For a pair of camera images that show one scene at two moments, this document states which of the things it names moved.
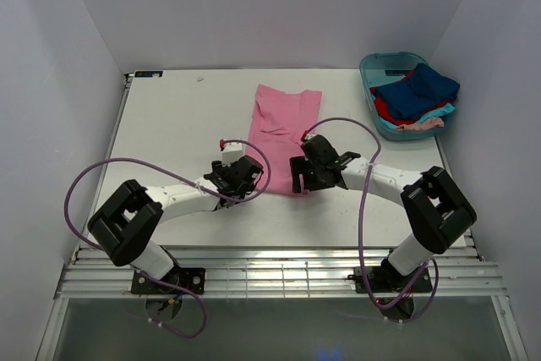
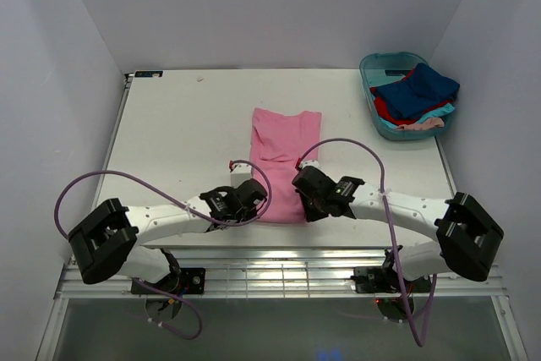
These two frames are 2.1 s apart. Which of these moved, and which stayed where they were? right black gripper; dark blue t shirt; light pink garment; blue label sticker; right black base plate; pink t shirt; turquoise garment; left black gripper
Moved: pink t shirt; right black gripper; left black gripper
Stayed: right black base plate; turquoise garment; light pink garment; blue label sticker; dark blue t shirt
